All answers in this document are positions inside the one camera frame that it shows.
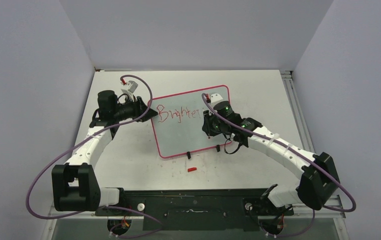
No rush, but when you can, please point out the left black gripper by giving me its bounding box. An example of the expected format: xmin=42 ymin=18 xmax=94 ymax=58
xmin=113 ymin=94 xmax=158 ymax=123

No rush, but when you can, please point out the pink framed whiteboard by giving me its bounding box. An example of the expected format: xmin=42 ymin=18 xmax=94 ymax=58
xmin=151 ymin=84 xmax=230 ymax=159

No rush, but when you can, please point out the red marker cap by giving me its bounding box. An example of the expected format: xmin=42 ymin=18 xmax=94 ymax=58
xmin=187 ymin=167 xmax=197 ymax=173

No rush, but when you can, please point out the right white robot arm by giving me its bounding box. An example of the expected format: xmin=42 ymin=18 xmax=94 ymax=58
xmin=202 ymin=100 xmax=340 ymax=214

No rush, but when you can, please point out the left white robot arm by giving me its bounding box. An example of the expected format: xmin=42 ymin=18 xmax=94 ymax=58
xmin=51 ymin=90 xmax=158 ymax=216

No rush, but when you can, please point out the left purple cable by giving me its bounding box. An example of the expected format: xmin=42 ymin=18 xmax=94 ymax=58
xmin=25 ymin=74 xmax=163 ymax=239

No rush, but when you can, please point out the purple cable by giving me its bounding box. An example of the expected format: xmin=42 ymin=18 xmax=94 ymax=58
xmin=25 ymin=74 xmax=163 ymax=239
xmin=201 ymin=93 xmax=357 ymax=239

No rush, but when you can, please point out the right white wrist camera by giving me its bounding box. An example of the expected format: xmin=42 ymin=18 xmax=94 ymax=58
xmin=205 ymin=93 xmax=225 ymax=107

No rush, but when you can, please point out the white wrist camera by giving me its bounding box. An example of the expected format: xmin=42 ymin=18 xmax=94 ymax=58
xmin=121 ymin=80 xmax=139 ymax=101
xmin=205 ymin=93 xmax=225 ymax=107

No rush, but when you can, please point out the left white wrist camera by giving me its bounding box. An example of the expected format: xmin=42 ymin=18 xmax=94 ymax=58
xmin=121 ymin=80 xmax=139 ymax=101

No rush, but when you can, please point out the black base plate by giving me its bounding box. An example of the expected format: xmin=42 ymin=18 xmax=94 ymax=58
xmin=95 ymin=188 xmax=294 ymax=232

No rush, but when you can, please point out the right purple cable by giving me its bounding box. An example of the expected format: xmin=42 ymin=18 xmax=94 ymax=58
xmin=201 ymin=93 xmax=357 ymax=239

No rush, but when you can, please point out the aluminium rail frame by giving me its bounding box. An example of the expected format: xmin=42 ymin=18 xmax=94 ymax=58
xmin=44 ymin=70 xmax=347 ymax=240

